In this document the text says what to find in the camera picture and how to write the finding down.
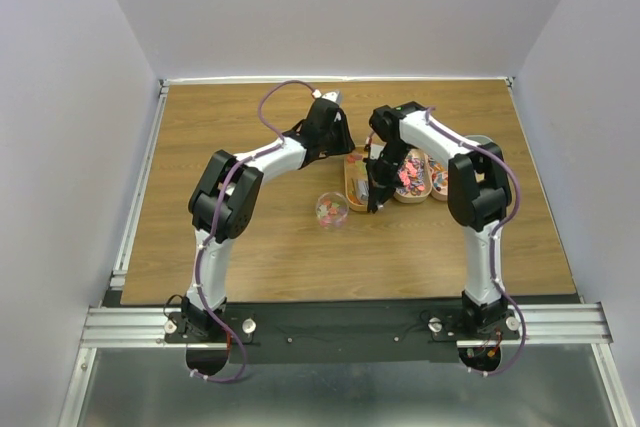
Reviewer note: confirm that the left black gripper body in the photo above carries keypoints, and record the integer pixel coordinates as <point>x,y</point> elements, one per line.
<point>337,142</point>

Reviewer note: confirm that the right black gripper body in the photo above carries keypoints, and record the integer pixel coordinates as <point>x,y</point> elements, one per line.
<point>382,171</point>

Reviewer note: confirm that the silver metal scoop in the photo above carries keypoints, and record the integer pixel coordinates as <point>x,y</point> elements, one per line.
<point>361,189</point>

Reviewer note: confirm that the orange tray star candies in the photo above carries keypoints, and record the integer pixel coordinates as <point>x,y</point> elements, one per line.
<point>354,165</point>

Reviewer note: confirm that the clear glass jar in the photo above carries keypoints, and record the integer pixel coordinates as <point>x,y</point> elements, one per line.
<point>331,210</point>

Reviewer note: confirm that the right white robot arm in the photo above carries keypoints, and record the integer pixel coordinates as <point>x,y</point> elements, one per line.
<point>478,196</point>

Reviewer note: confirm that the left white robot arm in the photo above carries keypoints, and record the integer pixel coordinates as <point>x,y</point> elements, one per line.
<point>224,200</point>

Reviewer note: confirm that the blue tray popsicle candies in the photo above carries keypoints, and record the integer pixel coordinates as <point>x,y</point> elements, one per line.
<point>479,139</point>

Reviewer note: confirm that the beige tray swirl lollipops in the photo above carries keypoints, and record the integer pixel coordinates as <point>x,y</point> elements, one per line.
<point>415,178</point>

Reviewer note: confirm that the pink tray round lollipops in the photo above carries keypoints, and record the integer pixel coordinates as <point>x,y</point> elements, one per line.
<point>437,179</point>

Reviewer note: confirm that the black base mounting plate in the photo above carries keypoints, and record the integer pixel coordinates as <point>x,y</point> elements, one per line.
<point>442,330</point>

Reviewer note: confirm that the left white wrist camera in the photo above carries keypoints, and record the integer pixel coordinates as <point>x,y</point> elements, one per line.
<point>334,96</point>

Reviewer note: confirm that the aluminium frame rail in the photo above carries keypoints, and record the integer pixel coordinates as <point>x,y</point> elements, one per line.
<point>143,327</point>

